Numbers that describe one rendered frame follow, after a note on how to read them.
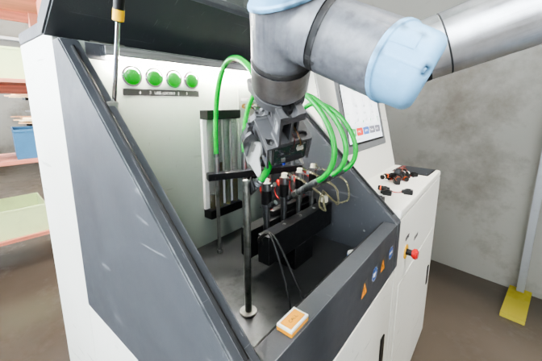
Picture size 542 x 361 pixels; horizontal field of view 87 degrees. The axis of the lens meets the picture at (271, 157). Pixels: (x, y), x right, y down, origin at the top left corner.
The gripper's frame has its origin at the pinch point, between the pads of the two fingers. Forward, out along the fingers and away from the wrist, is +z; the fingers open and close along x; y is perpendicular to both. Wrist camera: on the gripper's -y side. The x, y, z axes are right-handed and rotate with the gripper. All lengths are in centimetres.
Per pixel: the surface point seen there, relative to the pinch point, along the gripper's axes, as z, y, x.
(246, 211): 10.9, 4.6, -7.0
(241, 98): 28, -45, 5
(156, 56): 1.2, -40.1, -17.3
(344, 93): 35, -42, 48
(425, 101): 116, -84, 165
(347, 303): 20.8, 27.4, 8.1
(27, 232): 181, -107, -163
